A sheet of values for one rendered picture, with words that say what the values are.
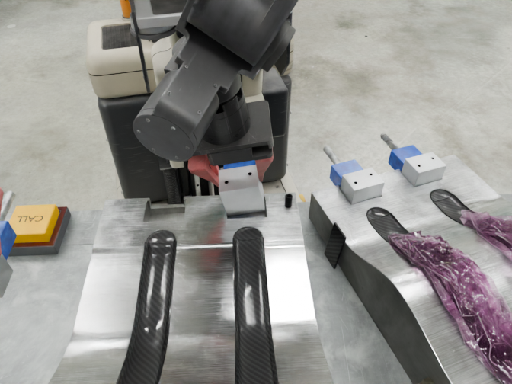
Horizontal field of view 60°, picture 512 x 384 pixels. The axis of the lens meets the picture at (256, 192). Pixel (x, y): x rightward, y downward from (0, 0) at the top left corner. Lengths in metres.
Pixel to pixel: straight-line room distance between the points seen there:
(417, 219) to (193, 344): 0.36
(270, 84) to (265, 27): 0.76
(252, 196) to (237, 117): 0.13
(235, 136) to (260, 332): 0.21
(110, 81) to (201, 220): 0.69
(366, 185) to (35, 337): 0.48
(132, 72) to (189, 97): 0.83
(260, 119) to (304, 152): 1.63
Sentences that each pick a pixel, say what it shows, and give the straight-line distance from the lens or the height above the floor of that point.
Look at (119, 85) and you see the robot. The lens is 1.21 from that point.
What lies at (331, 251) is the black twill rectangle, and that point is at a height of 0.82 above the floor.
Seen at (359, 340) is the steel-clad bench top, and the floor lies 0.80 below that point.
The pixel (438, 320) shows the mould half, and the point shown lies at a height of 0.89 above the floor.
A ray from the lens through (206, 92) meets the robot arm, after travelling 0.37.
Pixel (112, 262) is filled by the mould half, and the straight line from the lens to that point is 0.56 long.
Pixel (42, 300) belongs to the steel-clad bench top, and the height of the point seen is 0.80.
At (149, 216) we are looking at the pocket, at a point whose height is 0.86.
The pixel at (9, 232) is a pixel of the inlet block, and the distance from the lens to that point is 0.57.
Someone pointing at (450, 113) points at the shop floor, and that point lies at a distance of 2.58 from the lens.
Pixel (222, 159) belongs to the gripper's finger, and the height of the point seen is 1.00.
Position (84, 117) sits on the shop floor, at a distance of 2.51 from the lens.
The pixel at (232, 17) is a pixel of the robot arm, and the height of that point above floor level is 1.17.
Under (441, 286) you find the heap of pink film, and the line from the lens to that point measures 0.54.
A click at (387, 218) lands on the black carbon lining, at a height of 0.85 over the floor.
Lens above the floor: 1.31
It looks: 44 degrees down
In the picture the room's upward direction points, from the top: straight up
